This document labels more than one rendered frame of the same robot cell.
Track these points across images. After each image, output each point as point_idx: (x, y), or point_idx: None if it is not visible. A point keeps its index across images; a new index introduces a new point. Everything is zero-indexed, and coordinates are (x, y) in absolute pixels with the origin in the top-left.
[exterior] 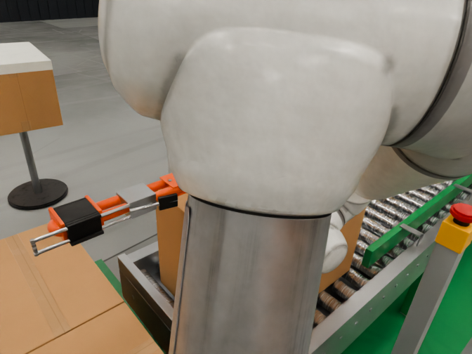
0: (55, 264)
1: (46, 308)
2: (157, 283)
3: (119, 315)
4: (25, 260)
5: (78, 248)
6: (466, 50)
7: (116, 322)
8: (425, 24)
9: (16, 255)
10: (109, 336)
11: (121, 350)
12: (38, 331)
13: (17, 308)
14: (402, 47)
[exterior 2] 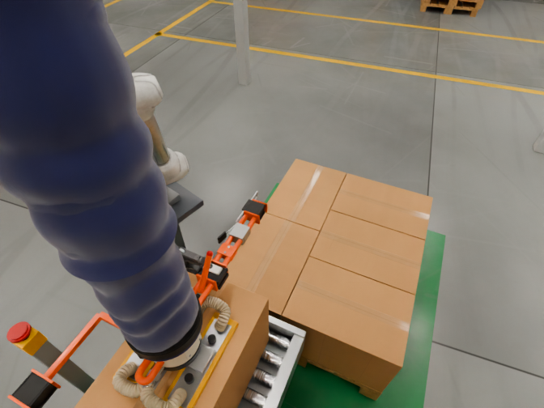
0: (349, 320)
1: (319, 290)
2: (270, 338)
3: (276, 304)
4: (370, 313)
5: (350, 341)
6: None
7: (274, 300)
8: None
9: (381, 314)
10: (271, 291)
11: (260, 288)
12: (309, 278)
13: (333, 283)
14: None
